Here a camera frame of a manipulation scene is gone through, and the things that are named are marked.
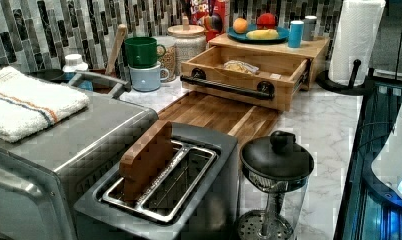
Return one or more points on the blue cup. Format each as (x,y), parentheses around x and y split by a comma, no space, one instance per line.
(295,33)

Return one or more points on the green mug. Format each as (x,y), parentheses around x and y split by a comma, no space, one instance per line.
(143,52)

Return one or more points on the yellow banana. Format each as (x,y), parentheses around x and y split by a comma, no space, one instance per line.
(262,34)

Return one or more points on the white paper towel roll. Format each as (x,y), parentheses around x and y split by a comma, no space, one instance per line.
(354,40)

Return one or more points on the white striped folded towel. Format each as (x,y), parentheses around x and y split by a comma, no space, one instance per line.
(29,105)

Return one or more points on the bagged snack in drawer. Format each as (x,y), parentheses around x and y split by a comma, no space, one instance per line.
(239,66)

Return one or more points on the light blue mug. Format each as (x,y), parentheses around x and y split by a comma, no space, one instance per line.
(148,79)

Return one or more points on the dark wooden cutting board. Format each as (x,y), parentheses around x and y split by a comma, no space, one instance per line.
(241,120)

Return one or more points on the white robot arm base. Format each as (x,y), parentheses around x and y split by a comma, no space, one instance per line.
(387,166)

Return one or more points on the wooden drawer with black handle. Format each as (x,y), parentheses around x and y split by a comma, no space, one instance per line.
(206,73)

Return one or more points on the glass french press black lid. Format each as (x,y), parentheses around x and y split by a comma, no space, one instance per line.
(279,167)

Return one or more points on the wooden utensil handle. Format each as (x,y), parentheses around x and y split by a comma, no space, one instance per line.
(119,38)

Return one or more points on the stainless steel toaster oven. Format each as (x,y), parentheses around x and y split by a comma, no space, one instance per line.
(44,174)

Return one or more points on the glass jar with wooden lid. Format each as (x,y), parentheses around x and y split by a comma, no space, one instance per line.
(190,40)

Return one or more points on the glass jar with grains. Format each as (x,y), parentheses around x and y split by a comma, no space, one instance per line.
(166,52)

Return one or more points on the teal plate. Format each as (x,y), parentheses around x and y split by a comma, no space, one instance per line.
(283,35)

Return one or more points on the orange fruit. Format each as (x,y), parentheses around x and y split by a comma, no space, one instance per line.
(240,25)

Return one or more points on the red cereal box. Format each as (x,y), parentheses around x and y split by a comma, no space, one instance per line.
(212,15)

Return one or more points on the red apple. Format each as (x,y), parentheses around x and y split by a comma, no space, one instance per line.
(266,21)

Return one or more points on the white capped bottle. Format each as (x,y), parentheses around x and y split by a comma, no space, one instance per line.
(73,62)

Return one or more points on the wooden toast slice block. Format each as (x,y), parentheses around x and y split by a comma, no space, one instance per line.
(145,159)

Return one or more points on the wooden drawer cabinet box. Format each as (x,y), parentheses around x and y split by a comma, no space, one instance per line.
(277,58)

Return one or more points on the grey shaker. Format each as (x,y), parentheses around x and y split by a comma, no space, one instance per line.
(309,28)

